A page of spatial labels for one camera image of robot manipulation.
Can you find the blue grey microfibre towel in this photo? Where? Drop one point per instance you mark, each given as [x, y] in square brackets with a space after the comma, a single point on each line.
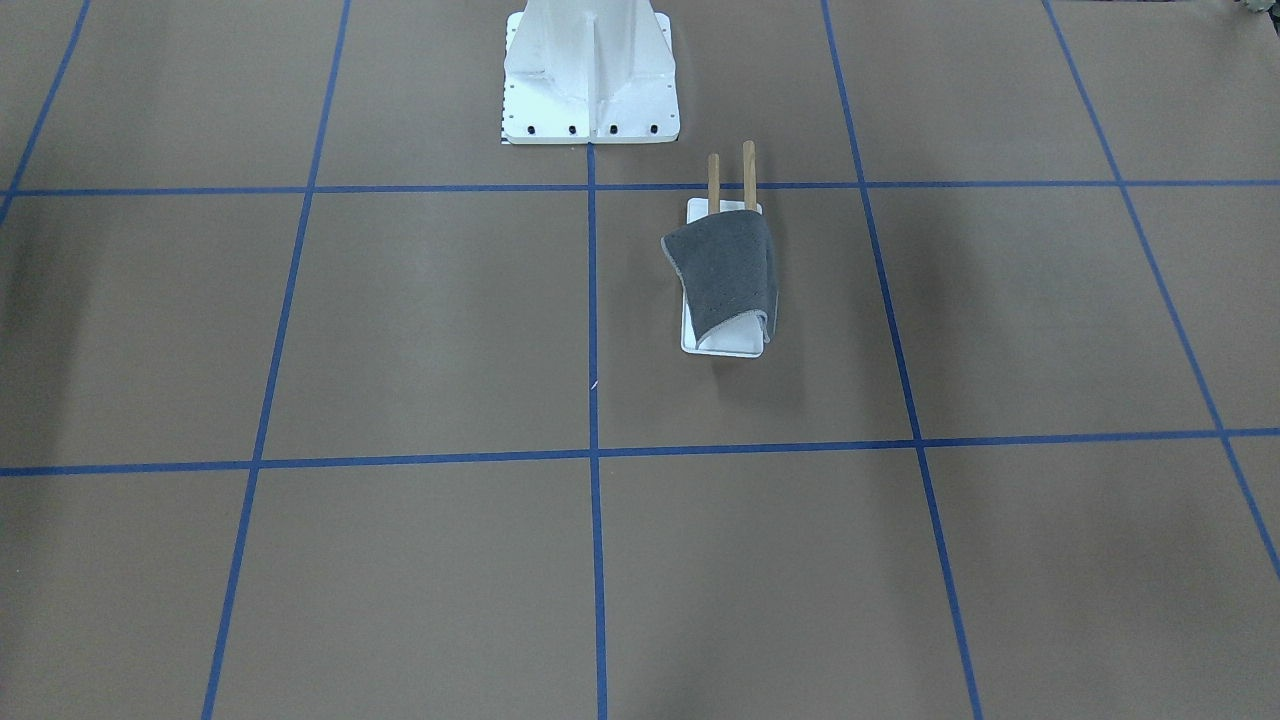
[726, 268]

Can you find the white towel rack base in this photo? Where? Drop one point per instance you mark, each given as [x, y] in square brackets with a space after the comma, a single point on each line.
[739, 337]

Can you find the wooden rack rod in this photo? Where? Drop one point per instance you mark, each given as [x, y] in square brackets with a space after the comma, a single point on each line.
[749, 188]
[713, 183]

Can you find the white pedestal column base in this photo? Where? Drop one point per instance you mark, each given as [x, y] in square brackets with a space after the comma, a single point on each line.
[589, 72]

